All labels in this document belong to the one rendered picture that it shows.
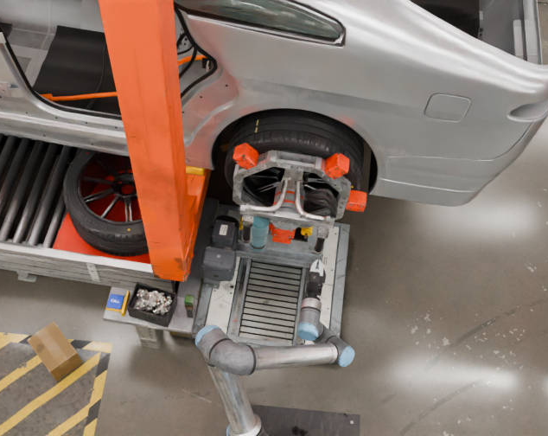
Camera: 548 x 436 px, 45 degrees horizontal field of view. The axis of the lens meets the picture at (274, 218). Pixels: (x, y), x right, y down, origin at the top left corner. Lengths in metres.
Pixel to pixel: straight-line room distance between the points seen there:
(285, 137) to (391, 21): 0.69
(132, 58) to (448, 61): 1.23
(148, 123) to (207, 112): 0.81
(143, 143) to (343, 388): 1.93
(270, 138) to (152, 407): 1.55
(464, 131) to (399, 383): 1.51
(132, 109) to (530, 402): 2.72
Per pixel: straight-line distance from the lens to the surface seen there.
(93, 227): 3.45
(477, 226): 4.28
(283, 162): 2.87
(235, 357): 2.53
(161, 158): 2.33
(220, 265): 3.40
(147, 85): 2.03
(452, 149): 2.97
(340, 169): 2.86
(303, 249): 3.67
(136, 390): 3.62
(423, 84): 2.65
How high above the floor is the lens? 3.47
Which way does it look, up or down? 60 degrees down
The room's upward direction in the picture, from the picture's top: 9 degrees clockwise
